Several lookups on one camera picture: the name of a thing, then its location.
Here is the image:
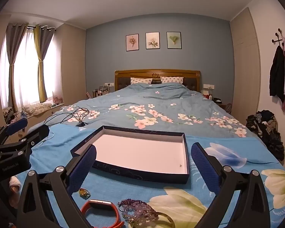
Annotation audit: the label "orange smart watch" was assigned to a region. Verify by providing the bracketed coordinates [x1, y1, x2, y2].
[80, 199, 125, 228]

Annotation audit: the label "white sheer curtain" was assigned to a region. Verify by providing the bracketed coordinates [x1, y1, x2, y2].
[0, 28, 62, 107]

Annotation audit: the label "patterned cushion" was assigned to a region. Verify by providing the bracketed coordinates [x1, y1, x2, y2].
[2, 107, 15, 120]

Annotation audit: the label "wooden headboard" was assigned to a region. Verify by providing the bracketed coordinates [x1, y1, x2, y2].
[114, 69, 201, 93]

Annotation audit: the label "black cables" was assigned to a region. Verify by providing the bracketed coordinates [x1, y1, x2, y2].
[44, 108, 89, 126]

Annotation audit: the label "folded light bedding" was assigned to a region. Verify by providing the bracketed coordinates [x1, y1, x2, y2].
[22, 102, 53, 117]

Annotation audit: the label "white patterned pillow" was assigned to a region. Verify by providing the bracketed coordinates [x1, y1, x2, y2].
[130, 77, 153, 85]
[160, 76, 184, 84]

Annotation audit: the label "grey and yellow curtain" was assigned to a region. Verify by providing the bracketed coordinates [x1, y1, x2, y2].
[33, 24, 55, 101]

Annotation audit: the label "framed pink flower picture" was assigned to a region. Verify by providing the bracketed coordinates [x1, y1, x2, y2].
[126, 34, 139, 52]

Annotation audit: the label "wall coat rack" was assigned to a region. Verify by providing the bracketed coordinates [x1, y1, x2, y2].
[272, 28, 285, 46]

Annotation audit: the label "blue flower blanket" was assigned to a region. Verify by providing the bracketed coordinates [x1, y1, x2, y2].
[14, 123, 285, 228]

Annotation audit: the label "framed white flower picture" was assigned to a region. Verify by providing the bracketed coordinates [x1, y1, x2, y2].
[146, 32, 160, 50]

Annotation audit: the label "pile of dark clothes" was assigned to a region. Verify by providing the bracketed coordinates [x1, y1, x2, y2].
[246, 110, 285, 161]

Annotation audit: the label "cosmetics on bedside table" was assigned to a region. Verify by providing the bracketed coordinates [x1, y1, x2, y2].
[87, 85, 114, 99]

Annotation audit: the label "blue floral duvet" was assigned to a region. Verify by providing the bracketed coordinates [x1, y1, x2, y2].
[27, 83, 262, 139]

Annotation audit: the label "person's left hand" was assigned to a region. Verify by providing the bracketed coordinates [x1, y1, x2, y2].
[9, 176, 22, 209]

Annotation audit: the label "dark blue shallow box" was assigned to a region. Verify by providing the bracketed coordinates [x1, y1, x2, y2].
[70, 125, 190, 184]

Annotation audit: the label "white cable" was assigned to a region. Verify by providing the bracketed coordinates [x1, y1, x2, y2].
[41, 131, 55, 143]

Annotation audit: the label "framed green leaf picture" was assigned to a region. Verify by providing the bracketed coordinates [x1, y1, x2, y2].
[167, 32, 181, 49]

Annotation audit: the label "black jacket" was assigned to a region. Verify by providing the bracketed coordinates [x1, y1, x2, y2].
[269, 45, 285, 104]

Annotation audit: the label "bedside table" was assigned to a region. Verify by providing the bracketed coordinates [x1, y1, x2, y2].
[212, 97, 233, 114]

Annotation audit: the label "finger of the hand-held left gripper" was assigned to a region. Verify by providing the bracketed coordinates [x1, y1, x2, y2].
[5, 117, 28, 136]
[14, 124, 50, 150]

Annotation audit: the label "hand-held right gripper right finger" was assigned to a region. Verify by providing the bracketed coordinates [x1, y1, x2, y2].
[191, 142, 271, 228]

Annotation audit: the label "amber bangle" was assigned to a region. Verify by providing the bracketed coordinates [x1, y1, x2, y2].
[133, 211, 176, 228]

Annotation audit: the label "beige wardrobe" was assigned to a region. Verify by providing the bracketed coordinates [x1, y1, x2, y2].
[229, 7, 262, 121]

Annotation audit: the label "purple beaded bracelet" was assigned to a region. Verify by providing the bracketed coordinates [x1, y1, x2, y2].
[117, 198, 157, 219]

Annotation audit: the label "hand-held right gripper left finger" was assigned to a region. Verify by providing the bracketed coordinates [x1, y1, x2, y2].
[15, 144, 97, 228]

